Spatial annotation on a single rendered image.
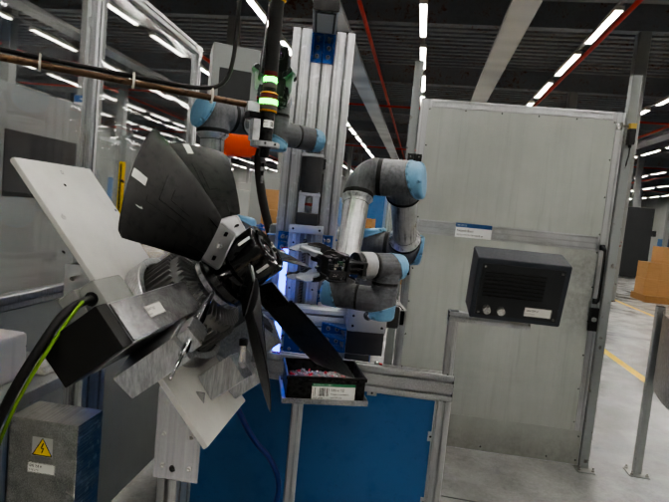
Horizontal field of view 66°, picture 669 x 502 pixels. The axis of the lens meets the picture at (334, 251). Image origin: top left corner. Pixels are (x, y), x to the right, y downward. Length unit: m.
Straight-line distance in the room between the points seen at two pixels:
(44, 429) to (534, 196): 2.59
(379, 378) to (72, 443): 0.86
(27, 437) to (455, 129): 2.50
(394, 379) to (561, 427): 1.87
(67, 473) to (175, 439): 0.22
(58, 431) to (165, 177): 0.57
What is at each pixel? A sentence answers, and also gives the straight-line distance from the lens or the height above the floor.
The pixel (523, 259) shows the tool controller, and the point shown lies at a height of 1.23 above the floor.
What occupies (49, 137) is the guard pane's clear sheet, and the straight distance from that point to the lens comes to 1.80.
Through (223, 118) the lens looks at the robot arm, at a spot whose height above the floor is 1.61.
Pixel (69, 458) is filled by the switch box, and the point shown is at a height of 0.77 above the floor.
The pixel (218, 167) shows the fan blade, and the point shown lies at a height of 1.40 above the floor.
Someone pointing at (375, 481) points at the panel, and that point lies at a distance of 1.78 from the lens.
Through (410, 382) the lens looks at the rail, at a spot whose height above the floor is 0.82.
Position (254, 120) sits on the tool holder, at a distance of 1.25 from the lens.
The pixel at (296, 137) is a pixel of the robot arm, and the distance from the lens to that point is 1.65.
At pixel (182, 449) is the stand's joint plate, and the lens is 1.23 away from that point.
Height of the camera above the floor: 1.32
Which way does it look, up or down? 4 degrees down
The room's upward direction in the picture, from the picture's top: 6 degrees clockwise
